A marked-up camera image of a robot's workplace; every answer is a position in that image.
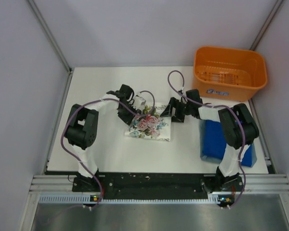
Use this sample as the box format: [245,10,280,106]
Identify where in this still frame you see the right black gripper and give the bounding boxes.
[160,98,193,123]

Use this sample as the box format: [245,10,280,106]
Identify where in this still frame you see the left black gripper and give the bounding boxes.
[118,102,139,125]

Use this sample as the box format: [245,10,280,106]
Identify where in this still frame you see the white floral t shirt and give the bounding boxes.
[124,103,171,141]

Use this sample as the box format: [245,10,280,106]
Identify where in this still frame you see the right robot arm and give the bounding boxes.
[160,90,259,192]

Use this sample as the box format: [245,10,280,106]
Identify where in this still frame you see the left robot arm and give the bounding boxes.
[61,84,146,192]

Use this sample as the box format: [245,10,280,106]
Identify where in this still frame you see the orange plastic basket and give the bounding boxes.
[193,46,268,102]

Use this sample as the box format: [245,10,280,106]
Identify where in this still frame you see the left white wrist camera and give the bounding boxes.
[132,91,146,109]

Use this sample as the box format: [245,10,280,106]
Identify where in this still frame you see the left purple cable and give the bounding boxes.
[61,90,156,209]

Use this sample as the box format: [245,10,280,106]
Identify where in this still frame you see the purple cable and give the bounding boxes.
[167,70,247,209]
[61,90,156,209]

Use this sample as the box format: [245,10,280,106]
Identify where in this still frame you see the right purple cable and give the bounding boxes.
[167,70,247,209]

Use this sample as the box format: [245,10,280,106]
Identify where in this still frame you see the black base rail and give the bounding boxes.
[84,172,243,200]

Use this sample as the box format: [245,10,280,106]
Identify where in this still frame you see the white slotted cable duct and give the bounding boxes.
[39,193,235,205]

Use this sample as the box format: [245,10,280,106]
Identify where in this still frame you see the right aluminium corner post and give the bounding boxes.
[249,0,285,51]

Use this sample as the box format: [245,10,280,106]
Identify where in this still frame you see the aluminium corner post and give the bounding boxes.
[26,0,72,74]
[249,0,285,51]

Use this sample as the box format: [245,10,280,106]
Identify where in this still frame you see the left aluminium corner post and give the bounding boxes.
[26,0,72,74]

